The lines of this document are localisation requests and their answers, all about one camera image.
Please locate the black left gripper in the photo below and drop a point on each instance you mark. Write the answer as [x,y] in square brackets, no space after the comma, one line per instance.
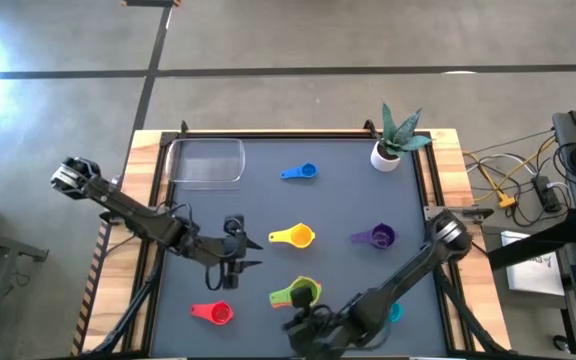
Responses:
[228,247]

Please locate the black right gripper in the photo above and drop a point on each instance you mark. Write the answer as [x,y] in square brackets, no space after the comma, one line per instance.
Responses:
[313,335]

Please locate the orange measuring cup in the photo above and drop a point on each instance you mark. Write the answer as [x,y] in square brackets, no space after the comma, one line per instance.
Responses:
[280,303]

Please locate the yellow measuring cup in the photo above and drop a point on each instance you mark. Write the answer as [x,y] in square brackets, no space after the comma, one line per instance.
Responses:
[298,236]

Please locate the red measuring cup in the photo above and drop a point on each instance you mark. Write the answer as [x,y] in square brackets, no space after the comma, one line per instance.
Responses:
[218,313]

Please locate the teal measuring cup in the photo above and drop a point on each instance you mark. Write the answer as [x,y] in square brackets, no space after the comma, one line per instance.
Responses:
[395,312]

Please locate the blue measuring cup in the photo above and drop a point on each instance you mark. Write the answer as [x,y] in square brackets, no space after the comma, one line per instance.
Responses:
[305,171]

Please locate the purple measuring cup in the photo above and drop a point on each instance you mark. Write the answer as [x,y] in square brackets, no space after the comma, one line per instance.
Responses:
[380,236]

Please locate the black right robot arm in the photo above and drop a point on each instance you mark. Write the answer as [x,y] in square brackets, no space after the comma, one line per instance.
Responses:
[408,275]

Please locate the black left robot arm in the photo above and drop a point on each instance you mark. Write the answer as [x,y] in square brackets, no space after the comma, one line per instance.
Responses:
[133,215]

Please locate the clear plastic basket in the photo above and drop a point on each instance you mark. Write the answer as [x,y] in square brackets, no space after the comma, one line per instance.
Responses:
[205,162]

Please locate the green plant in white pot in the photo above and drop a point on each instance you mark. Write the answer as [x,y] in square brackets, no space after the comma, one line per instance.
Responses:
[385,157]

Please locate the white paper sheet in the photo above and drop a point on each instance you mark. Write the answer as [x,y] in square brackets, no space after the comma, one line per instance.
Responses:
[533,275]

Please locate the black power strip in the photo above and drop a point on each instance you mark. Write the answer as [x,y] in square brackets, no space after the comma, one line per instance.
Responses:
[547,195]

